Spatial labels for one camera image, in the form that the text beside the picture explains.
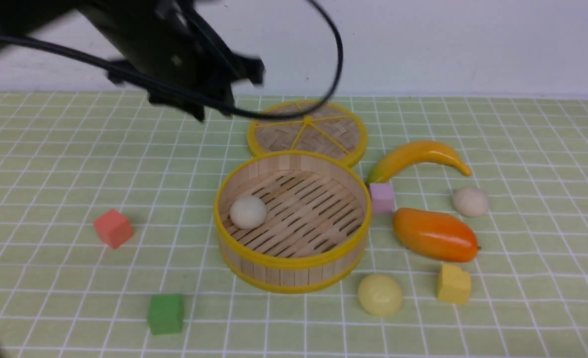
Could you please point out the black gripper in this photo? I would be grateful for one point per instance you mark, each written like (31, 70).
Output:
(169, 40)

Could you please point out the white bun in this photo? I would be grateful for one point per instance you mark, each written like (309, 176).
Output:
(248, 212)
(471, 201)

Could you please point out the yellow bun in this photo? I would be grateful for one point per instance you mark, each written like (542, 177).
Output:
(380, 295)

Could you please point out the woven bamboo steamer lid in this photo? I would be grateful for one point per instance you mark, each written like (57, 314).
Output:
(331, 131)

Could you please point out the bamboo steamer tray yellow rim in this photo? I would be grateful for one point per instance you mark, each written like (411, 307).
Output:
(317, 225)

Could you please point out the red foam cube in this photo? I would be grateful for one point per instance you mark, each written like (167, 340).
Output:
(113, 228)

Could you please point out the green checkered tablecloth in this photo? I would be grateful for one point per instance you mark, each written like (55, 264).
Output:
(67, 158)

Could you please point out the pink foam cube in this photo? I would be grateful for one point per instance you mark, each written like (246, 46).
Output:
(382, 197)

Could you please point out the yellow toy banana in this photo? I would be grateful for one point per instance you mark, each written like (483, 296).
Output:
(414, 153)

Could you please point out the green foam cube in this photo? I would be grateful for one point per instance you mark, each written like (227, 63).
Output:
(165, 314)

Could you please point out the orange toy mango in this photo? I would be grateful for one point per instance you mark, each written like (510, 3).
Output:
(435, 235)

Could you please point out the yellow foam block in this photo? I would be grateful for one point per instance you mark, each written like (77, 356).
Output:
(454, 285)

